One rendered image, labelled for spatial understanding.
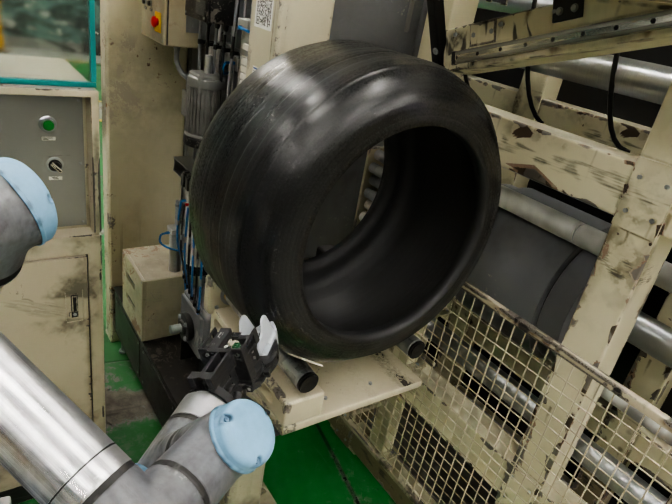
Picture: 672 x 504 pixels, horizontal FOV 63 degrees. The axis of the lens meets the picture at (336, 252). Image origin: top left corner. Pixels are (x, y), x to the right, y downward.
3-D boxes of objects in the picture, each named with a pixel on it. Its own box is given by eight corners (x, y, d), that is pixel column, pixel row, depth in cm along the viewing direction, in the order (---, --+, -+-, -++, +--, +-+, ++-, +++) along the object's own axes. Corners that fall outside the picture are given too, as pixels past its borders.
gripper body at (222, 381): (259, 324, 80) (223, 381, 70) (274, 369, 84) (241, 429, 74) (214, 324, 82) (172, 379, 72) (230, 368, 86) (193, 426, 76)
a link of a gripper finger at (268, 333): (280, 298, 88) (258, 334, 81) (289, 328, 91) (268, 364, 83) (263, 298, 89) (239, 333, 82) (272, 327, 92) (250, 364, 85)
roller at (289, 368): (241, 296, 130) (224, 303, 127) (239, 281, 127) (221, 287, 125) (319, 387, 105) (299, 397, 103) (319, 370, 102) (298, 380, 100)
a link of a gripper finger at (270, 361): (284, 339, 86) (263, 377, 79) (287, 346, 87) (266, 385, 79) (257, 338, 88) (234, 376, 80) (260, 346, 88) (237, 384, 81)
